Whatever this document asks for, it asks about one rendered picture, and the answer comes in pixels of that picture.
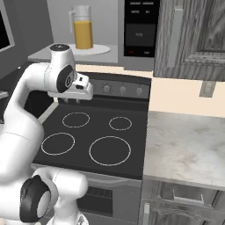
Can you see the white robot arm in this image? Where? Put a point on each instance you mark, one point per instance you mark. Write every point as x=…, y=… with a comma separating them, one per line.
x=20, y=137

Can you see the grey microwave oven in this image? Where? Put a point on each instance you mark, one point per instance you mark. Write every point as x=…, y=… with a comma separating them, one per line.
x=140, y=35

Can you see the grey stove knob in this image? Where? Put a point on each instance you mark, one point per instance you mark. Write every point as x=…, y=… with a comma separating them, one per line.
x=106, y=89
x=122, y=90
x=139, y=91

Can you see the grey wood cupboard door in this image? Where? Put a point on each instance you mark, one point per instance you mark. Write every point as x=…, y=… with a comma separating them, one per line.
x=205, y=35

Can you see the black stove with hob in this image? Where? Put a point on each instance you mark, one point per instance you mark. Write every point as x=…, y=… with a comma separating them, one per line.
x=96, y=129

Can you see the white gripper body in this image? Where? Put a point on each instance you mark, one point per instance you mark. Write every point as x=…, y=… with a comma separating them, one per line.
x=70, y=93

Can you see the grey wall socket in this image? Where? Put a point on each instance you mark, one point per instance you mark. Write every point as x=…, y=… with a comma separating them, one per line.
x=207, y=89

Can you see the grey oven door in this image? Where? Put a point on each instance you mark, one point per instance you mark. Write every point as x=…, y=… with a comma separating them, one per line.
x=123, y=202

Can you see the grey wood drawer front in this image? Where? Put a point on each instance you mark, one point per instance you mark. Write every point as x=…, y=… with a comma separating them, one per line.
x=211, y=211

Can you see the grey microwave door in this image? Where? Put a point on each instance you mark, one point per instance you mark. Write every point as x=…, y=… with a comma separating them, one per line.
x=30, y=23

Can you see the glass jug of orange juice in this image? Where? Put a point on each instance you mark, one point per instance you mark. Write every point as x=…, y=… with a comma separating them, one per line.
x=83, y=33

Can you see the white microwave turntable plate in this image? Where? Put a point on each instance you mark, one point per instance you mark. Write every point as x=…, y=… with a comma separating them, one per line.
x=101, y=49

